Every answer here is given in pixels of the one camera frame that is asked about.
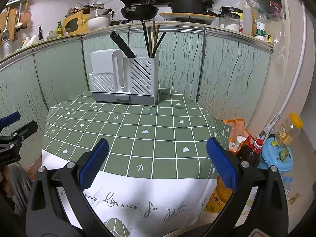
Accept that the wooden chopstick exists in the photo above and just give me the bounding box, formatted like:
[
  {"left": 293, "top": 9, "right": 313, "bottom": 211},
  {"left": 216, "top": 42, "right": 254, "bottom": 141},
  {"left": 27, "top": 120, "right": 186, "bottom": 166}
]
[
  {"left": 148, "top": 26, "right": 153, "bottom": 58},
  {"left": 152, "top": 20, "right": 156, "bottom": 50},
  {"left": 154, "top": 25, "right": 160, "bottom": 48}
]

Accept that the yellow cap oil bottle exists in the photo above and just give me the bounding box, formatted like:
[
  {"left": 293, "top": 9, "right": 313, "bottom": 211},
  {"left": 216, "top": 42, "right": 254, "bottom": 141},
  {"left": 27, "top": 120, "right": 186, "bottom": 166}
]
[{"left": 206, "top": 176, "right": 233, "bottom": 213}]

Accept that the blue plastic toy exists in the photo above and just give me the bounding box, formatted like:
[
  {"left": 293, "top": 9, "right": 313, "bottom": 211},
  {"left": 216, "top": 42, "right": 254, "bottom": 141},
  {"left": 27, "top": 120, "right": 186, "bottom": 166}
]
[{"left": 258, "top": 137, "right": 293, "bottom": 174}]

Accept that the red cap dark bottle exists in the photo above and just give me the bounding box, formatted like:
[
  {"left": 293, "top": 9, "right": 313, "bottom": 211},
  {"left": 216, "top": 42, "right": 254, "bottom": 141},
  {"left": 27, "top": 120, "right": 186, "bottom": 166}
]
[{"left": 236, "top": 134, "right": 263, "bottom": 167}]

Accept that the metal perforated utensil cup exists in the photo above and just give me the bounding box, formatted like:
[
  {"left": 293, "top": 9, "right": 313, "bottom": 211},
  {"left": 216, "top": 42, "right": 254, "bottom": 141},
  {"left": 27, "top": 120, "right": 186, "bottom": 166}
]
[{"left": 3, "top": 40, "right": 13, "bottom": 57}]

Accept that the yellow lid plastic jar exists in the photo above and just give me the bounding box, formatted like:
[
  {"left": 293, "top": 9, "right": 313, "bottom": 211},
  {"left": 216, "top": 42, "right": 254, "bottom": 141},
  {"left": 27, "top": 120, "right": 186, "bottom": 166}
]
[{"left": 275, "top": 112, "right": 304, "bottom": 147}]

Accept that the orange plastic bag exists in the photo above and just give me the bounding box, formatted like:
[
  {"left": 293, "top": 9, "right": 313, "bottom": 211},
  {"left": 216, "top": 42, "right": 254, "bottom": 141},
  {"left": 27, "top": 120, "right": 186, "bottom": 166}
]
[{"left": 221, "top": 118, "right": 250, "bottom": 154}]

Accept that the dark soy sauce bottle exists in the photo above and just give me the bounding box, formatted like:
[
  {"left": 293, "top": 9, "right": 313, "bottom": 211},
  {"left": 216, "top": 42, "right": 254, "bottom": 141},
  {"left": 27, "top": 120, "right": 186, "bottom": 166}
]
[{"left": 38, "top": 26, "right": 43, "bottom": 41}]

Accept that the green glass bottle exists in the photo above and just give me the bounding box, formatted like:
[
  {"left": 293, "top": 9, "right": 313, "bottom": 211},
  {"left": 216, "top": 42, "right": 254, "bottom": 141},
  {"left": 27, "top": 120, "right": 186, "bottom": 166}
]
[{"left": 57, "top": 22, "right": 63, "bottom": 38}]

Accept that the white grey utensil holder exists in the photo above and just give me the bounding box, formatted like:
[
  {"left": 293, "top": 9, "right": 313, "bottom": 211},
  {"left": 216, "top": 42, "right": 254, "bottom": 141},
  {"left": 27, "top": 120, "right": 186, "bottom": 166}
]
[{"left": 89, "top": 48, "right": 159, "bottom": 105}]

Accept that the yellow microwave oven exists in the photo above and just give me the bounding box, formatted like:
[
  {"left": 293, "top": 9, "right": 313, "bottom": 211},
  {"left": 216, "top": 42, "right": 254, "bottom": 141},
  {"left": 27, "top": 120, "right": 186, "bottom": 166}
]
[{"left": 63, "top": 10, "right": 88, "bottom": 35}]

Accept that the green checked tablecloth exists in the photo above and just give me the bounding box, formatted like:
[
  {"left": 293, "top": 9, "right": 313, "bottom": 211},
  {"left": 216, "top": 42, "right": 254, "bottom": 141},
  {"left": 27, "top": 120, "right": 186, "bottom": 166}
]
[{"left": 42, "top": 88, "right": 231, "bottom": 179}]

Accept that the white rice cooker pot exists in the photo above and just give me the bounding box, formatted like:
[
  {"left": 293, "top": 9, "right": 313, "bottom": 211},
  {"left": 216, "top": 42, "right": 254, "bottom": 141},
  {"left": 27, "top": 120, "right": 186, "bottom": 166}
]
[{"left": 87, "top": 8, "right": 111, "bottom": 31}]

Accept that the black frying pan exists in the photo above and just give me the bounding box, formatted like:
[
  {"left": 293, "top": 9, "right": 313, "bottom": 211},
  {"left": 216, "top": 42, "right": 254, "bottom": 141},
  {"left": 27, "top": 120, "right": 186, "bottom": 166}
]
[{"left": 119, "top": 0, "right": 159, "bottom": 22}]

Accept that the green label jar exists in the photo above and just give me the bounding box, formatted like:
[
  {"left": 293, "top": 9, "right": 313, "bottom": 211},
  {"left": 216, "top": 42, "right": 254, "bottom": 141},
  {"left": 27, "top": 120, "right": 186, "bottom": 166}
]
[{"left": 256, "top": 20, "right": 265, "bottom": 41}]

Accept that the wooden cutting board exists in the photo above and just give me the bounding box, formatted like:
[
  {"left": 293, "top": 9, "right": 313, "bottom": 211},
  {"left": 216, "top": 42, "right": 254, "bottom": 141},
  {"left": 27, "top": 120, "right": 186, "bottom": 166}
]
[{"left": 159, "top": 12, "right": 216, "bottom": 20}]

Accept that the glass sugar jar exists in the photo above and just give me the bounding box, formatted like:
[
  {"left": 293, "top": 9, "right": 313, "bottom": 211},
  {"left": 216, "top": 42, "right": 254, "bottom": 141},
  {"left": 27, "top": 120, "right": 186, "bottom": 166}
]
[{"left": 219, "top": 7, "right": 243, "bottom": 32}]

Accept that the white squeeze bottle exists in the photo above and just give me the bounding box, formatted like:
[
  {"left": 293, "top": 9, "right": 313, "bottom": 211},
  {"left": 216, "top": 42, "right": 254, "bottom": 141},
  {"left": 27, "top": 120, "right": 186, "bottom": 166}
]
[{"left": 243, "top": 2, "right": 252, "bottom": 35}]

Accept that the black cooking pot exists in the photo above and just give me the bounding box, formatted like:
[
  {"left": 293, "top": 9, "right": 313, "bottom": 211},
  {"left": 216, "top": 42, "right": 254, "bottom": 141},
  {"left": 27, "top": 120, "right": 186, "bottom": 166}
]
[{"left": 168, "top": 0, "right": 214, "bottom": 14}]

